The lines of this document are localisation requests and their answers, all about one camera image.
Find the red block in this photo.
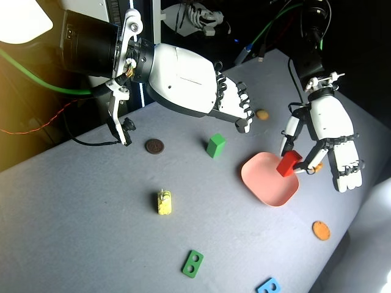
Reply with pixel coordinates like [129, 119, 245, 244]
[276, 150, 303, 178]

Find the green cube block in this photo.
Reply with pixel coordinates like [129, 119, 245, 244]
[206, 133, 227, 159]

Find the pink square plate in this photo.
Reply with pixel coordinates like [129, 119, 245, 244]
[240, 151, 300, 208]

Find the spare white robot hand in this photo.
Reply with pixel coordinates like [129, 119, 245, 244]
[161, 1, 225, 37]

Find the grey table cloth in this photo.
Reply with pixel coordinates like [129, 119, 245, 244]
[0, 48, 391, 293]

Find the orange round cookie toy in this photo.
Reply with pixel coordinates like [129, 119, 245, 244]
[312, 220, 332, 242]

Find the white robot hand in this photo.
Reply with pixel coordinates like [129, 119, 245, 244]
[145, 42, 256, 134]
[279, 91, 365, 194]

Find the green two-hole block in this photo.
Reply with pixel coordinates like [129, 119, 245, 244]
[181, 249, 205, 279]

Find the thin red wire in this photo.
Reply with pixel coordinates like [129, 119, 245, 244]
[0, 99, 78, 135]

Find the grey cable connector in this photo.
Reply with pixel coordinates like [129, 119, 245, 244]
[234, 44, 255, 65]

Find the thick green cable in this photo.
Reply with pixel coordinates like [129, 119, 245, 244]
[0, 48, 94, 96]

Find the blue two-hole block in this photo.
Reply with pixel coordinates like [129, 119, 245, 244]
[255, 277, 282, 293]

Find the thin green cable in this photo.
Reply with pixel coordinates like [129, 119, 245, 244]
[249, 1, 306, 46]

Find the thin black cable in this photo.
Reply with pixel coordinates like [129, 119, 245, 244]
[62, 112, 123, 147]

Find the yellow corn toy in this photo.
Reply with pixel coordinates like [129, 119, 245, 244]
[156, 189, 173, 215]

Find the brown chocolate sandwich cookie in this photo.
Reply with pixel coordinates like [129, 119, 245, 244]
[144, 139, 165, 155]

